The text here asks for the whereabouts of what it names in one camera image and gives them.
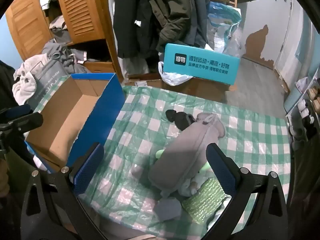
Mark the black hanging coat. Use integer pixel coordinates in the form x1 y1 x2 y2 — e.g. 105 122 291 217
113 0 163 58

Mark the blue cardboard box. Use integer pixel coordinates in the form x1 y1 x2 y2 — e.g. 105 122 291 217
24 73 126 174

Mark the black sock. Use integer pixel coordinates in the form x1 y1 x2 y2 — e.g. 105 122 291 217
165 109 195 130

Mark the small grey cloth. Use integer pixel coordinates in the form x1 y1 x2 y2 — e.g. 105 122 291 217
154 197 182 222

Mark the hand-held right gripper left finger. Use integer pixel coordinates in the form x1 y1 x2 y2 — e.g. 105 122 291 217
21 142 110 240

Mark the white plastic bag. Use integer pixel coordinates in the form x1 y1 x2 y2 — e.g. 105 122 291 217
157 61 193 86

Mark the white fluffy towel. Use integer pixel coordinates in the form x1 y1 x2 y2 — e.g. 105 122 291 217
12 54 50 105

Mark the olive green hanging jacket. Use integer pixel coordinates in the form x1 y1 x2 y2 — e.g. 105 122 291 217
149 0 201 53

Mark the grey fleece garment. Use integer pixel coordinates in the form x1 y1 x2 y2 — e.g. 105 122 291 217
131 112 225 196

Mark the grey printed tote bag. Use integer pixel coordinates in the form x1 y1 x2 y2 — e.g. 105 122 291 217
26 61 70 111

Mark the light green sock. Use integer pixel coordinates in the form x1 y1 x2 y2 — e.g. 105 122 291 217
155 149 213 176

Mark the green checkered tablecloth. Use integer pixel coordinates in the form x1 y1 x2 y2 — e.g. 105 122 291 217
32 76 292 240

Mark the white printed cloth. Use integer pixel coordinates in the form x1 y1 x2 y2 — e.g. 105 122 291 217
179 175 201 196

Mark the grey blue hanging coat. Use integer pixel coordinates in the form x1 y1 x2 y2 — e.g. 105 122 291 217
187 0 216 50

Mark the wooden louvred wardrobe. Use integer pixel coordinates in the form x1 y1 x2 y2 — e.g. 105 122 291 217
5 0 125 81

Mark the black garment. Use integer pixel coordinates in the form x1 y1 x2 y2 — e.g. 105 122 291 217
0 60 18 111

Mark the green textured cloth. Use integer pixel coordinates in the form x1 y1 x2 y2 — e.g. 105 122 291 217
181 177 232 225

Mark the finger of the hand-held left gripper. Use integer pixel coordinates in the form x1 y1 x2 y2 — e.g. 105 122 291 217
0 104 32 120
0 112 43 133

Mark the teal cardboard box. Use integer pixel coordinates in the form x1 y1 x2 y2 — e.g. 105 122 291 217
162 43 241 85

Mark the grey hoodie pile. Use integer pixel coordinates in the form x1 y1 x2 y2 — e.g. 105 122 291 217
41 42 92 74

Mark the clear blue plastic bag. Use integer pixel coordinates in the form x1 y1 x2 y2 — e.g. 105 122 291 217
207 1 245 58

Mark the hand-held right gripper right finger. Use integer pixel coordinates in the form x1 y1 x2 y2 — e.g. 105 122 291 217
200 142 288 240

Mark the shoe rack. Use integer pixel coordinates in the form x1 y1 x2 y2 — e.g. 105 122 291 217
284 67 320 151

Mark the brown cardboard box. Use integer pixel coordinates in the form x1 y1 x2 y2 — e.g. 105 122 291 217
124 73 233 104

